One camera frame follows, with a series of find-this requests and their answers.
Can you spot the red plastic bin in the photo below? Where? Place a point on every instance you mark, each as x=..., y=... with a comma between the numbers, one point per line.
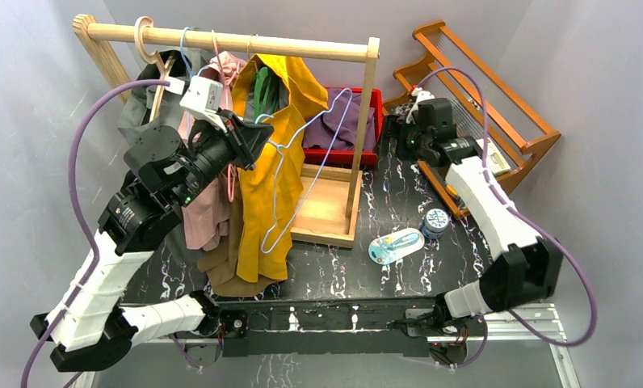
x=372, y=135

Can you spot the wooden clothes rack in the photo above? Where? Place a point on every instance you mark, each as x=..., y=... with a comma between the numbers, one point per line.
x=336, y=203

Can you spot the white blister pack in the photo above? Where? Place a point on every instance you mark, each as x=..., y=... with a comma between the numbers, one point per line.
x=392, y=247

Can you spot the pink wire hanger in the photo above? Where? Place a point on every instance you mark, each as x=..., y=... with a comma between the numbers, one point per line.
x=229, y=67

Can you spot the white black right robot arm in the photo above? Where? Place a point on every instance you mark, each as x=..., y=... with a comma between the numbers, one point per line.
x=525, y=265

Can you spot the wooden clothes hanger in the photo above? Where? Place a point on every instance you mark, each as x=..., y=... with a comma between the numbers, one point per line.
x=154, y=58

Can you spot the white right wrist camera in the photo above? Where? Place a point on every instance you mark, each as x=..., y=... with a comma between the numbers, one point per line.
x=417, y=95

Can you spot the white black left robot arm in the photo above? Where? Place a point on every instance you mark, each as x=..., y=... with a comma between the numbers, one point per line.
x=90, y=330

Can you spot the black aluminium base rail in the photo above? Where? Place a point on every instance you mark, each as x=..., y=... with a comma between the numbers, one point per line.
x=353, y=343

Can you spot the blue wire hanger left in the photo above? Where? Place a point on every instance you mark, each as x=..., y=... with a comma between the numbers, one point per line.
x=197, y=61

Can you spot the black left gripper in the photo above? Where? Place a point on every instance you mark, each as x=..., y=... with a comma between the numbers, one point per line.
x=238, y=141

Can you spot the purple skirt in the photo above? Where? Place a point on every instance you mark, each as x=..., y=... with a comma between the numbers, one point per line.
x=338, y=128

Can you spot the pink garment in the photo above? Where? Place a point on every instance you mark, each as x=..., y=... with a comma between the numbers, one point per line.
x=206, y=219

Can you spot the green plastic hanger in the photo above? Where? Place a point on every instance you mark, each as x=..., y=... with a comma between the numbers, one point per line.
x=266, y=93

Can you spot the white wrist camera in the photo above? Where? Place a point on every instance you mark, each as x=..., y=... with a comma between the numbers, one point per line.
x=417, y=95
x=201, y=98

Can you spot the yellow pleated skirt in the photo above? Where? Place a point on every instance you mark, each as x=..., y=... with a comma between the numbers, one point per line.
x=271, y=191

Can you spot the small white box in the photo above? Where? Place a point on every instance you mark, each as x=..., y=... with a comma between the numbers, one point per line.
x=495, y=160

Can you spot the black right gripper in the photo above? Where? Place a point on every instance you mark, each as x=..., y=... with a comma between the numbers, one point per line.
x=394, y=126

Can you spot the brown garment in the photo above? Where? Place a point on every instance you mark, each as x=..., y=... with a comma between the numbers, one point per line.
x=220, y=263

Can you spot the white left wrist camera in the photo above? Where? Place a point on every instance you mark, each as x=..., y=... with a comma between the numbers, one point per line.
x=201, y=98

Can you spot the grey garment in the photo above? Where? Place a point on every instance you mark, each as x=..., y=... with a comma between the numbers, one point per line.
x=134, y=121

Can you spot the blue patterned round tin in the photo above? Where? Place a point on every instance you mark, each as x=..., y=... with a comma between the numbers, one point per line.
x=434, y=223

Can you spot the orange wooden shoe rack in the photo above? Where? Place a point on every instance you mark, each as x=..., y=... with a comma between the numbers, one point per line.
x=521, y=135

